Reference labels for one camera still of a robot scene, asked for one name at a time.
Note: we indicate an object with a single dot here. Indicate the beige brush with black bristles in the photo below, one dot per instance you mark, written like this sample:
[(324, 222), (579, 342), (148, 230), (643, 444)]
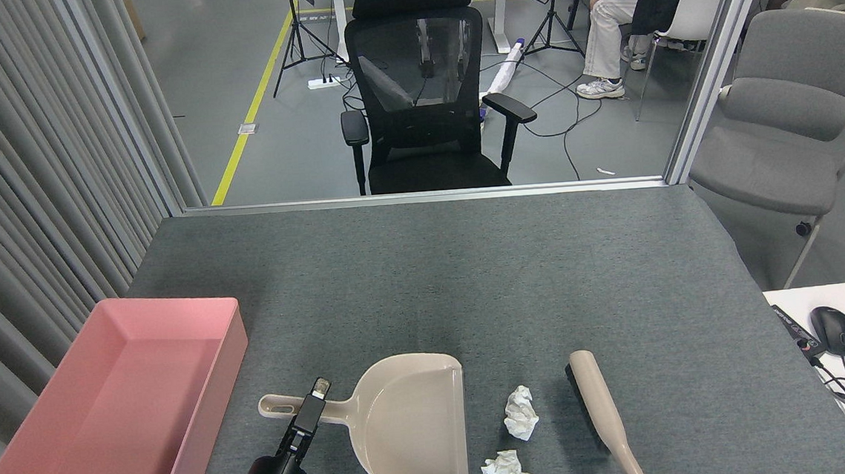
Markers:
[(599, 399)]

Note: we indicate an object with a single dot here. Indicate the beige plastic dustpan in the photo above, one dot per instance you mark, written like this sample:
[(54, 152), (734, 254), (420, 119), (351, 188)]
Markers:
[(414, 431)]

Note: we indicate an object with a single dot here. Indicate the white paper ball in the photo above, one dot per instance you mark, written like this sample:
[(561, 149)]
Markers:
[(520, 414), (506, 473)]

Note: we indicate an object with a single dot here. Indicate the pink plastic bin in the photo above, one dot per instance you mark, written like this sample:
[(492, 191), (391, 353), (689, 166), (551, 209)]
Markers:
[(107, 408)]

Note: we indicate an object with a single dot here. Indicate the black flat device box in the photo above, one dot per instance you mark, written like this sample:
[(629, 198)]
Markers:
[(793, 328)]

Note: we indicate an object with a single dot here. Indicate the black computer mouse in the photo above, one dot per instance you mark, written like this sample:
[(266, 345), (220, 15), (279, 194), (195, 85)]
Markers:
[(834, 331)]

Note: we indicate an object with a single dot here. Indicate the black mesh office chair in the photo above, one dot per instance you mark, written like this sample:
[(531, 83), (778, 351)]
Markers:
[(425, 162)]

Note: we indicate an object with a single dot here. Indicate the metal floor outlet plate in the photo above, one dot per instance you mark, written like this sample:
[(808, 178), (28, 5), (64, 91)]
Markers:
[(247, 128)]

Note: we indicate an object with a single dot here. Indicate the white power strip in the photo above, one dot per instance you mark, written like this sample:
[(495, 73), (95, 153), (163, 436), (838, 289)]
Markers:
[(324, 82)]

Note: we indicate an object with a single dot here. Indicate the grey pleated curtain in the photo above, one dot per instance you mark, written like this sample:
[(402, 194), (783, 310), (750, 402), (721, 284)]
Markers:
[(10, 184)]

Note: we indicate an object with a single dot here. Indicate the black tripod stand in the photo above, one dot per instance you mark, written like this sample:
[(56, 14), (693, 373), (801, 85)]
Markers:
[(296, 30), (552, 12)]

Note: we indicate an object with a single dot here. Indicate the grey upholstered chair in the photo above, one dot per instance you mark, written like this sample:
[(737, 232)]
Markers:
[(778, 108)]

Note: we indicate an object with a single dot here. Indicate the white rolled sheet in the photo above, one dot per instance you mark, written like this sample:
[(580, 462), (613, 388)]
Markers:
[(506, 71)]

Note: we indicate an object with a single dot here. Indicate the white-legged desk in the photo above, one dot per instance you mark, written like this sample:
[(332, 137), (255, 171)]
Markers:
[(500, 8)]

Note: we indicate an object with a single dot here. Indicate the white plastic chair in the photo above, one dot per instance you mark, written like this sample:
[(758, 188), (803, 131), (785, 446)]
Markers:
[(697, 13)]

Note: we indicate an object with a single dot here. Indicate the silver table edge rail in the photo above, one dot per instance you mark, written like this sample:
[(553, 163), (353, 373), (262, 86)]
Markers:
[(427, 197)]

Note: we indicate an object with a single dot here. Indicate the silver post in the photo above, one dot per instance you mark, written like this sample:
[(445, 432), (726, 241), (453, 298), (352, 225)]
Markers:
[(715, 68)]

